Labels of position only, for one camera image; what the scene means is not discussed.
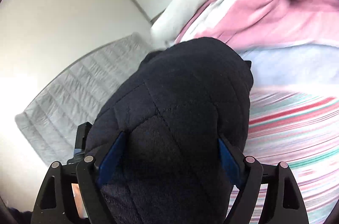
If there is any pink velvet blanket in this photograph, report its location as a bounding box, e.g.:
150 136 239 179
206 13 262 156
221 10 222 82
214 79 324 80
176 0 338 49

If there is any pale blue folded duvet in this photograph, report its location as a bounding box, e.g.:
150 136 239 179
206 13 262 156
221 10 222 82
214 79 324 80
239 44 338 97

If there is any grey quilted headboard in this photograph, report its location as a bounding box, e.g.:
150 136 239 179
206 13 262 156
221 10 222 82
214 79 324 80
15 33 155 166

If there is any black quilted fleece coat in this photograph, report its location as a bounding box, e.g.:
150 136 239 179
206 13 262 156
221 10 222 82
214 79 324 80
86 38 253 223

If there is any patterned striped bed sheet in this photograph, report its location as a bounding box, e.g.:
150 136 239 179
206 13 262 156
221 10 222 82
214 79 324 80
244 89 338 223

